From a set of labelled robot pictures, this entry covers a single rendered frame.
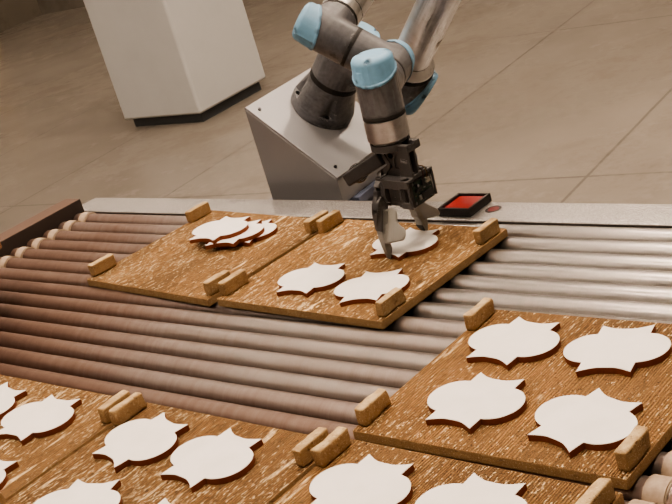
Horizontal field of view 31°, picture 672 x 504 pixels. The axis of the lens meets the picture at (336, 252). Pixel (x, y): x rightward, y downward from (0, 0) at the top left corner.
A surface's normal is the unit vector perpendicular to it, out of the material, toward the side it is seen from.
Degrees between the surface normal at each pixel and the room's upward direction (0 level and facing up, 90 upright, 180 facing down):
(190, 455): 0
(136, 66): 90
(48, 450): 0
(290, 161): 90
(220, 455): 0
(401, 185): 90
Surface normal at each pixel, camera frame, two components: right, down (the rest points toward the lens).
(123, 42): -0.58, 0.43
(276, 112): 0.34, -0.67
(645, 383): -0.27, -0.90
